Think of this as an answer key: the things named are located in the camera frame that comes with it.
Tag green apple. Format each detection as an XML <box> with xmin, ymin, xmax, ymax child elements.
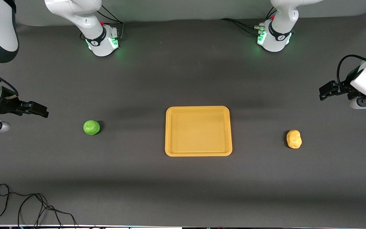
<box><xmin>83</xmin><ymin>120</ymin><xmax>101</xmax><ymax>136</ymax></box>

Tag yellow potato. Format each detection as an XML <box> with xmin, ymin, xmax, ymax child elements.
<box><xmin>286</xmin><ymin>129</ymin><xmax>302</xmax><ymax>149</ymax></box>

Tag yellow plastic tray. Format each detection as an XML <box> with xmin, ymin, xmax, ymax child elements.
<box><xmin>165</xmin><ymin>106</ymin><xmax>233</xmax><ymax>157</ymax></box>

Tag dark grey table mat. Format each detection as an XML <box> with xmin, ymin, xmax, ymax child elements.
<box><xmin>0</xmin><ymin>15</ymin><xmax>366</xmax><ymax>228</ymax></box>

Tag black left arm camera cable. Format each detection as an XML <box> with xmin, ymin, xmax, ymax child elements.
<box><xmin>336</xmin><ymin>54</ymin><xmax>366</xmax><ymax>85</ymax></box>

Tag loose thin black cable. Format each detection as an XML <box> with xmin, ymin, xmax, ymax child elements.
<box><xmin>0</xmin><ymin>184</ymin><xmax>77</xmax><ymax>227</ymax></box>

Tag black left arm base cables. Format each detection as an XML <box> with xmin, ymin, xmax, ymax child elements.
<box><xmin>220</xmin><ymin>7</ymin><xmax>277</xmax><ymax>36</ymax></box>

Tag black arm base cables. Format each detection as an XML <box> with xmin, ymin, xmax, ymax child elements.
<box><xmin>220</xmin><ymin>7</ymin><xmax>277</xmax><ymax>36</ymax></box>
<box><xmin>80</xmin><ymin>4</ymin><xmax>125</xmax><ymax>41</ymax></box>

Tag black right arm base cables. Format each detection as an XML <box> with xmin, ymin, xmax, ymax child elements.
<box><xmin>80</xmin><ymin>4</ymin><xmax>125</xmax><ymax>41</ymax></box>

